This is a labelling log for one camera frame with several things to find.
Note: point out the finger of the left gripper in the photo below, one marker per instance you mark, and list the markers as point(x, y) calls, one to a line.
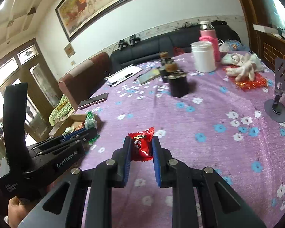
point(54, 141)
point(61, 147)

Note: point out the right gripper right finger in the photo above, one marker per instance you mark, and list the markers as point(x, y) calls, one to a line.
point(200, 198)

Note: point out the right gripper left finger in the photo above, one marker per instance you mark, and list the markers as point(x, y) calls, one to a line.
point(83, 198)

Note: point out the green candy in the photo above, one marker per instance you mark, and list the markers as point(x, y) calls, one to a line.
point(90, 121)

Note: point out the small red candy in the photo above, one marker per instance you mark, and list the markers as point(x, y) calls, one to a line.
point(141, 145)

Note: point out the person's left hand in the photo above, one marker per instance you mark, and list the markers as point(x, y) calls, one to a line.
point(17, 211)

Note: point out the cardboard box tray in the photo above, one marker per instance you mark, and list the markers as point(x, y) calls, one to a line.
point(76, 121)

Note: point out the green floral blanket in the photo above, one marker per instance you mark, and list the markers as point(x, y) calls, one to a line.
point(61, 112)

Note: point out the brown armchair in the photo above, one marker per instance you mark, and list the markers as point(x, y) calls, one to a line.
point(81, 82)

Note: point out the white paper notebook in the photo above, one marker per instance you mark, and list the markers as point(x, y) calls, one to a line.
point(121, 73)

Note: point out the black pen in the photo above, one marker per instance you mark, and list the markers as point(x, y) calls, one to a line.
point(121, 80)

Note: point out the purple floral tablecloth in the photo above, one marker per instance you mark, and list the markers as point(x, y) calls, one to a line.
point(217, 124)

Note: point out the wooden glass door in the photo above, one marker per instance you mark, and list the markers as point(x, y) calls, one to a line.
point(26, 65)

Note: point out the small green booklet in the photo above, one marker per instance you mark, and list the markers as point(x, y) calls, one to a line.
point(149, 75)

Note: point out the black clamp on sofa left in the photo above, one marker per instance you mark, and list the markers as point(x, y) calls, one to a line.
point(122, 43)

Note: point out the black clamp on sofa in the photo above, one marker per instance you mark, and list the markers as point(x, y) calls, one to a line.
point(122, 43)
point(133, 40)

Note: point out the black clamp on sofa right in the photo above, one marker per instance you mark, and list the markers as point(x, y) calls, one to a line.
point(133, 40)

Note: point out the black phone stand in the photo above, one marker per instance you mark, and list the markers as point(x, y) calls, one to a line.
point(273, 107)

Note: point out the rear black jar with cork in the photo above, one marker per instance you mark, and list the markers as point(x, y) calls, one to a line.
point(165, 64)

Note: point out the red bag on sofa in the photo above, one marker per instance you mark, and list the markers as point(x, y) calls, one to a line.
point(178, 51)

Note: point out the red foil bag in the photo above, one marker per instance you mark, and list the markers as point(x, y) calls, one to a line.
point(251, 81)

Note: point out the black leather sofa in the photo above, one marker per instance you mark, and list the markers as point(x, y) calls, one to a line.
point(150, 49)

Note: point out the white plastic jar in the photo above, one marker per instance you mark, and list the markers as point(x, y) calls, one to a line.
point(203, 55)

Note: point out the white cotton gloves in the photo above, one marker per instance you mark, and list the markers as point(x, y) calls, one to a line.
point(236, 59)

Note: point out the pink thermos bottle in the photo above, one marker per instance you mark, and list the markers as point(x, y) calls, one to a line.
point(208, 33)

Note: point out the white plastic bag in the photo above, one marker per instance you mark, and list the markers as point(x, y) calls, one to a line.
point(229, 45)

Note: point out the small wall plaque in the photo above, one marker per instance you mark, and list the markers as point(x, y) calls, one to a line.
point(69, 50)

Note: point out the framed wall painting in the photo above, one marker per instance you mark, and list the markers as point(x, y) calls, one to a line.
point(75, 15)

